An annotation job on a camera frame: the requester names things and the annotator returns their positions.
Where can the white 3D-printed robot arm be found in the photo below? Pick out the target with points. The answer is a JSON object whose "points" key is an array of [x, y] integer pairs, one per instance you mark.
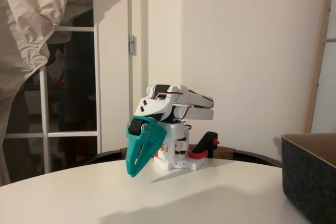
{"points": [[194, 100]]}

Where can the beige crumpled sheet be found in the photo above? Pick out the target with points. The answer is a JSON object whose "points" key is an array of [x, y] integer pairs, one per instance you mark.
{"points": [[26, 24]]}

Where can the dark grey felt bin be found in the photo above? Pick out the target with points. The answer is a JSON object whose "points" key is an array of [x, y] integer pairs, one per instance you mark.
{"points": [[307, 182]]}

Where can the light wooden frame post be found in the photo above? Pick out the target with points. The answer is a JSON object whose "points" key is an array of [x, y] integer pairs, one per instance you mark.
{"points": [[317, 77]]}

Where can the white glazed door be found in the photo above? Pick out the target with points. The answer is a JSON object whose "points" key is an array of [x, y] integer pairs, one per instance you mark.
{"points": [[97, 77]]}

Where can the dark wooden chair back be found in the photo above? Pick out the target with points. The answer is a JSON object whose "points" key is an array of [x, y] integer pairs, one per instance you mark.
{"points": [[225, 152]]}

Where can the translucent grey frame panel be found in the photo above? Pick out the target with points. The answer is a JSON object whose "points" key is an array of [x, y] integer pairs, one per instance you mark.
{"points": [[331, 90]]}

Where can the thin metal rod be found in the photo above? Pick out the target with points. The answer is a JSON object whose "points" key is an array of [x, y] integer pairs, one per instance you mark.
{"points": [[330, 40]]}

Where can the black clamp with red pad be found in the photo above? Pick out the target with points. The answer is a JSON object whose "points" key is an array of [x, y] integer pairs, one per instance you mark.
{"points": [[207, 142]]}

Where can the teal gripper black servo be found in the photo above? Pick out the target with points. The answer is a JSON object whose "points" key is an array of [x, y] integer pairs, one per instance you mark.
{"points": [[144, 137]]}

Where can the silver door hinge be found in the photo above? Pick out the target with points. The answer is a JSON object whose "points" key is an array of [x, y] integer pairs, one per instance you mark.
{"points": [[132, 45]]}

